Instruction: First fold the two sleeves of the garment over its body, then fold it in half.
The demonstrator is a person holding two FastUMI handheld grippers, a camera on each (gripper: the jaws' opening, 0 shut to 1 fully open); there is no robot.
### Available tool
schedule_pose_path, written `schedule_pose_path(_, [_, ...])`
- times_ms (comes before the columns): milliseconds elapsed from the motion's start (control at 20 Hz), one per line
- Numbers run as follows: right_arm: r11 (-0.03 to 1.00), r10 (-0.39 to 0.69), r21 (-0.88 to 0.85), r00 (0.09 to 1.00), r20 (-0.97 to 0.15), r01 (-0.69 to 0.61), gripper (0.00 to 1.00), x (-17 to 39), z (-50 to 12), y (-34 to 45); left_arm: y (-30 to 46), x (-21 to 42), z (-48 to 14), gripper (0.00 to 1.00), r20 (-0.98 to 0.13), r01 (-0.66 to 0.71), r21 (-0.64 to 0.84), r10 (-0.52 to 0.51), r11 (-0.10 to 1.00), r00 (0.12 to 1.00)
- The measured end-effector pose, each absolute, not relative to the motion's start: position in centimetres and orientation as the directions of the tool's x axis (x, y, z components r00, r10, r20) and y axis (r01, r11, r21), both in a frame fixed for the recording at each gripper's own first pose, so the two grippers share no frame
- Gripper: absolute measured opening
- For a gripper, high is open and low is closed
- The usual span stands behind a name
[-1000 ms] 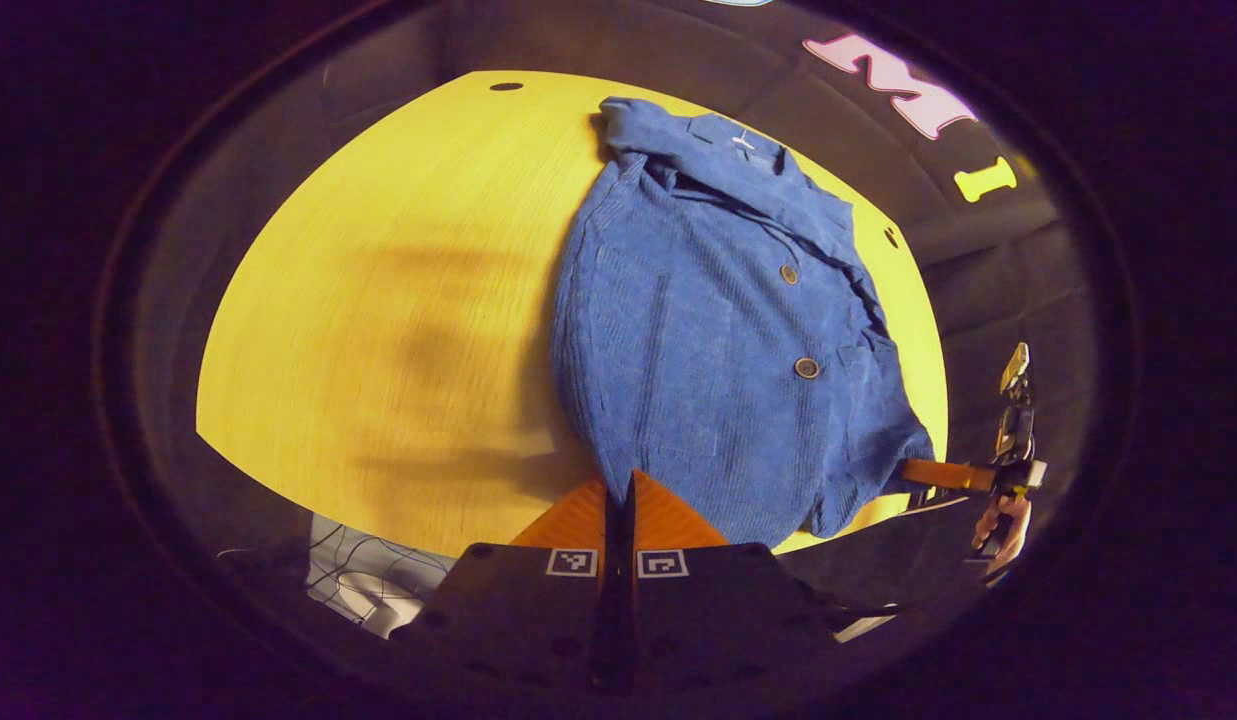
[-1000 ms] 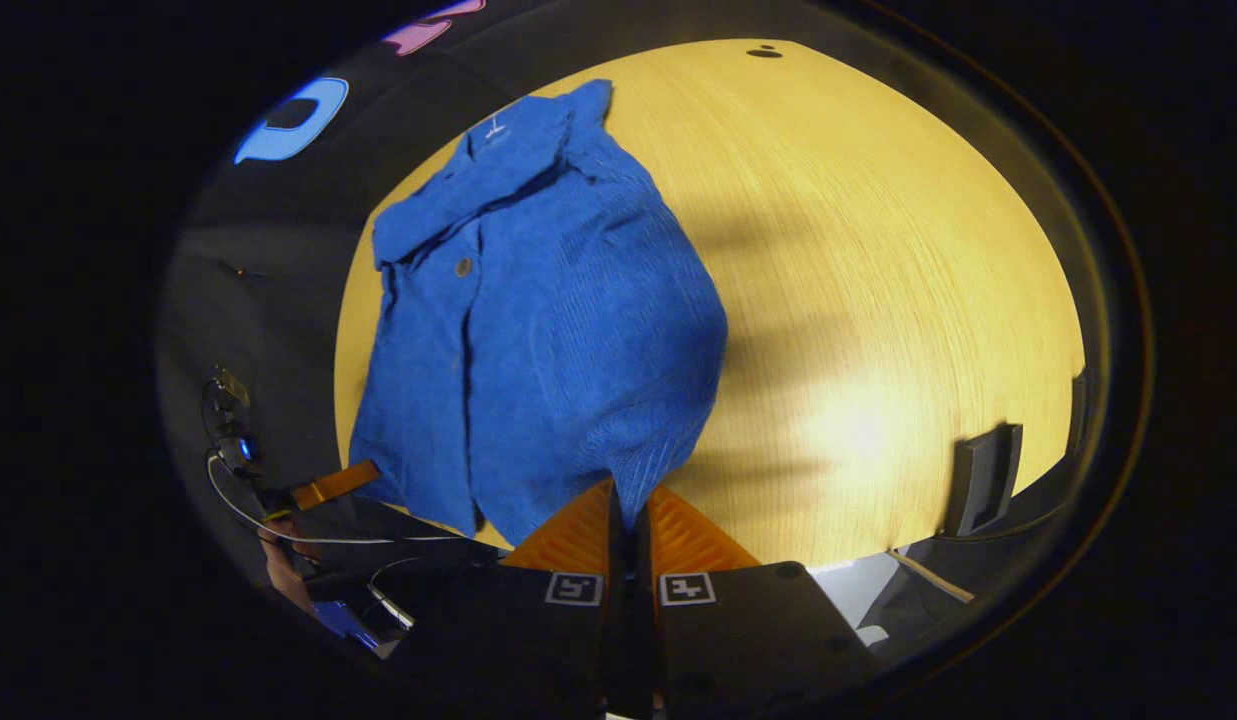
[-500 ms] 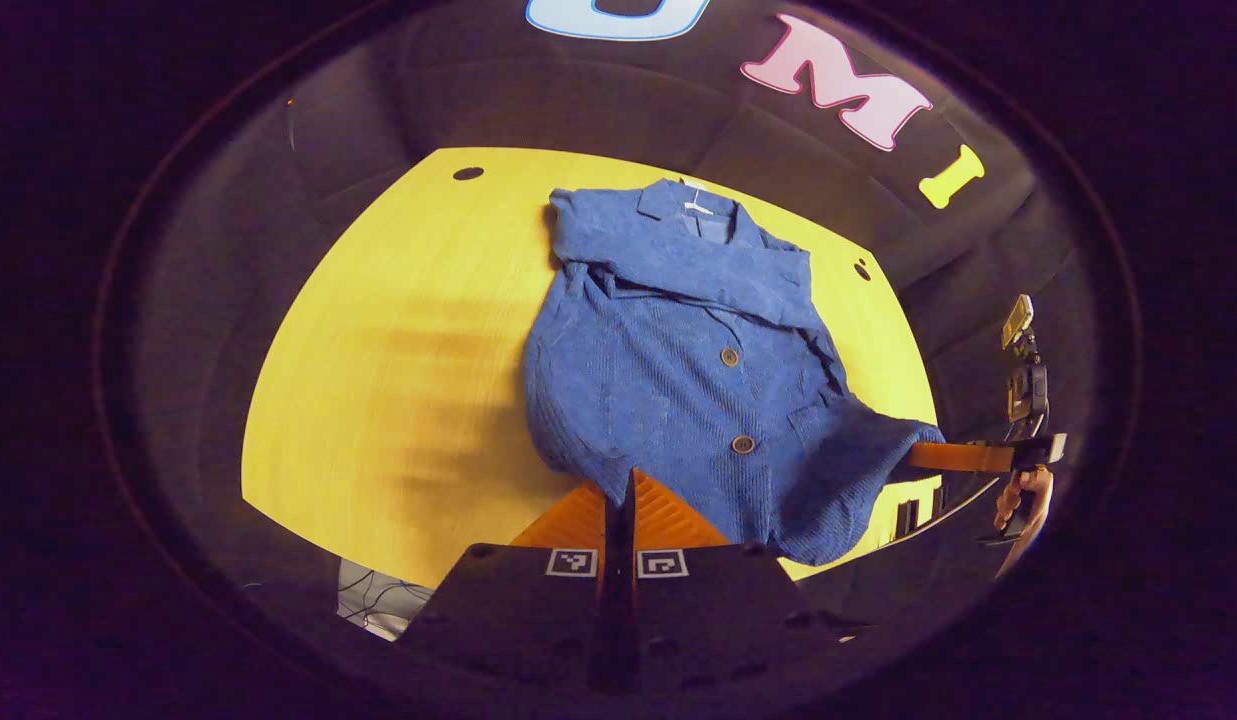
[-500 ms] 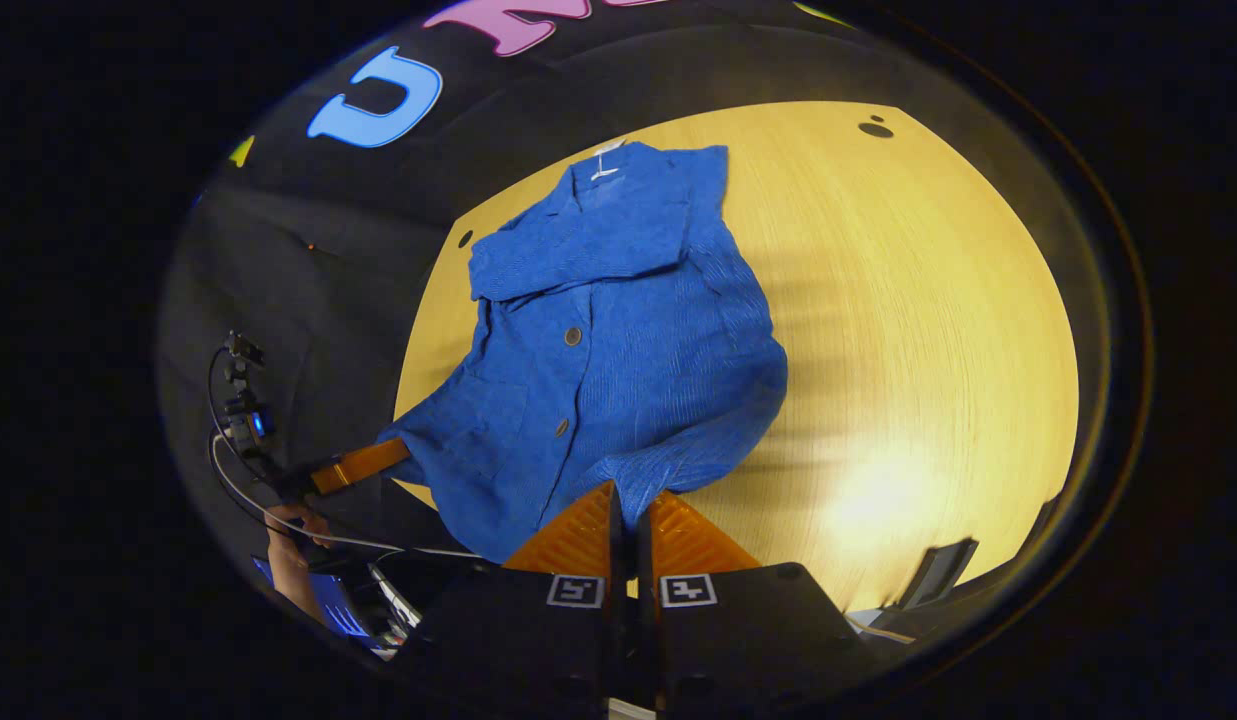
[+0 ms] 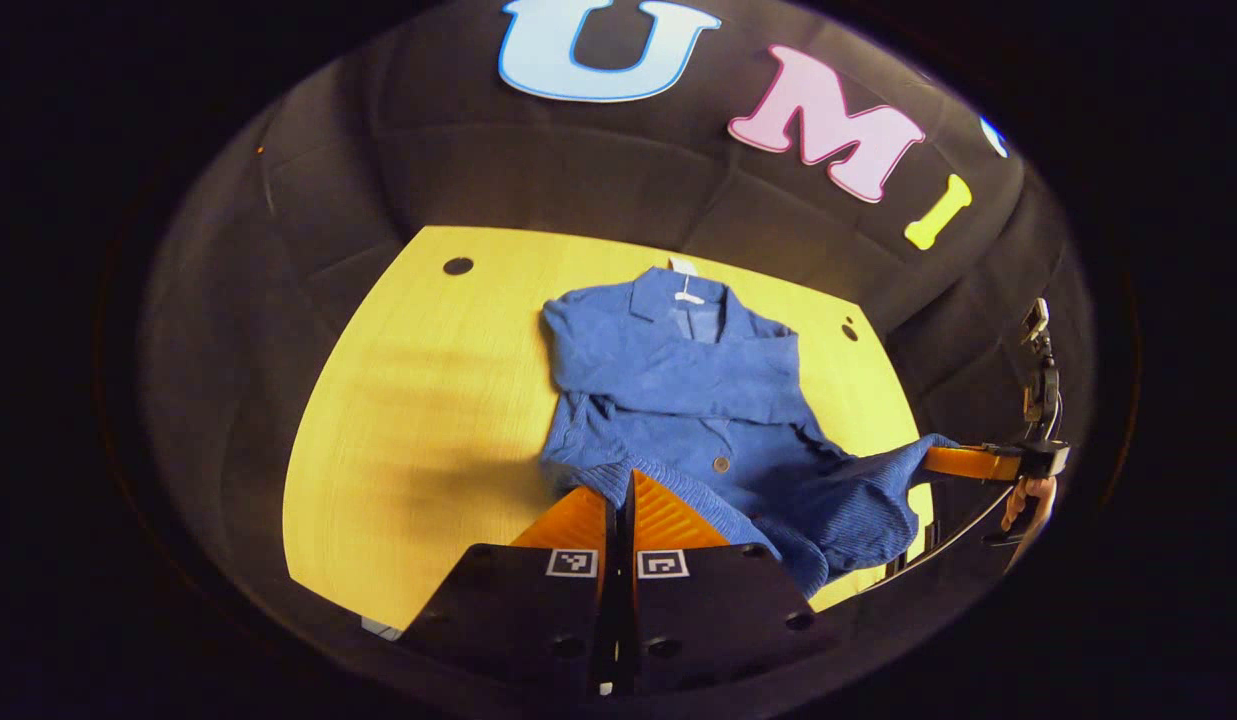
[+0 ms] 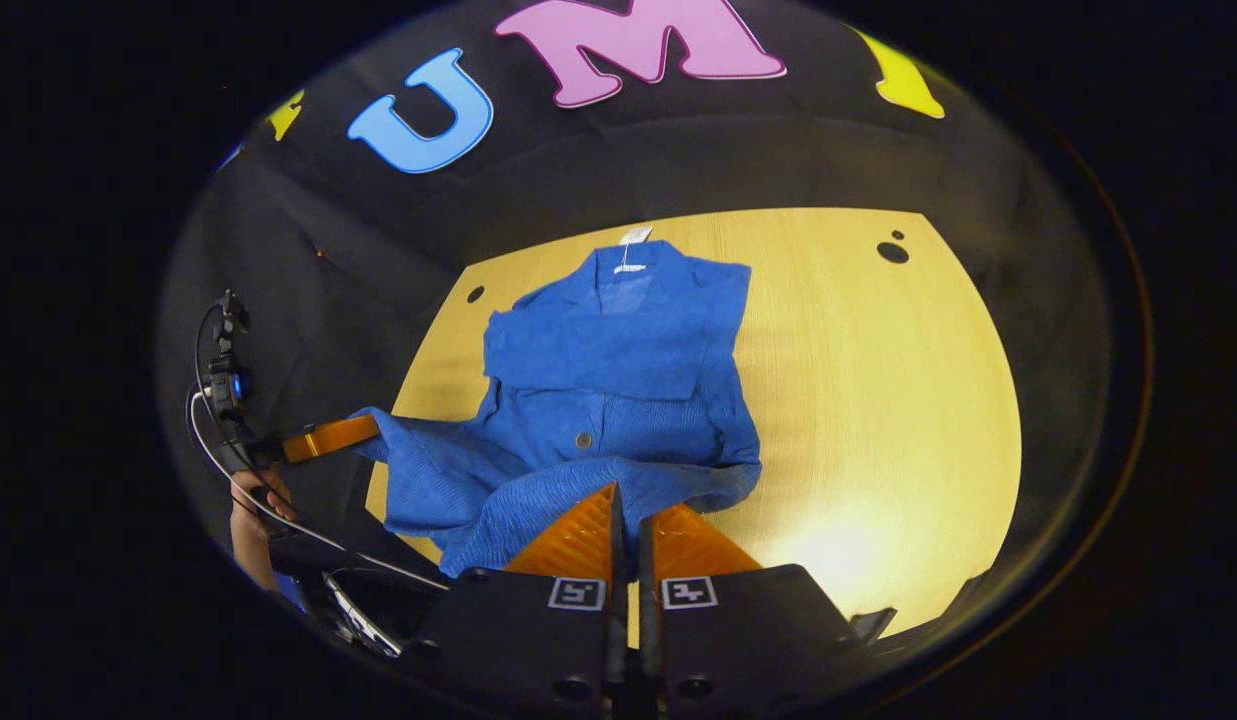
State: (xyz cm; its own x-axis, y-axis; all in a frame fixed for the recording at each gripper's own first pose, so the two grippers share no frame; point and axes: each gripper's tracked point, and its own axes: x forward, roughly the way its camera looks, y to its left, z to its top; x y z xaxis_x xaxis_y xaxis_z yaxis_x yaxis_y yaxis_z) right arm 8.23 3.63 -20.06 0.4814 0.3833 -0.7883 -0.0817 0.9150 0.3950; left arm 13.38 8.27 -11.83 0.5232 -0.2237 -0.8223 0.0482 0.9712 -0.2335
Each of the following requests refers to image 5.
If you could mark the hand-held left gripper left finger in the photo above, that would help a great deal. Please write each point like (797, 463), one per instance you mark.
(528, 620)

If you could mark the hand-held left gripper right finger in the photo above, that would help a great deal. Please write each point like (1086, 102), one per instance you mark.
(718, 610)

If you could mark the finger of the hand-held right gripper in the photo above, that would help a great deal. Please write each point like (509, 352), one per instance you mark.
(968, 463)

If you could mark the blue button shirt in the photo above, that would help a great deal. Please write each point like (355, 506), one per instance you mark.
(678, 400)

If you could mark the white paper hang tag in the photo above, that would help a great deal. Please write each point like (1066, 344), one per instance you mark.
(683, 266)

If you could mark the black backdrop cloth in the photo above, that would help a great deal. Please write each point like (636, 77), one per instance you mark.
(538, 170)

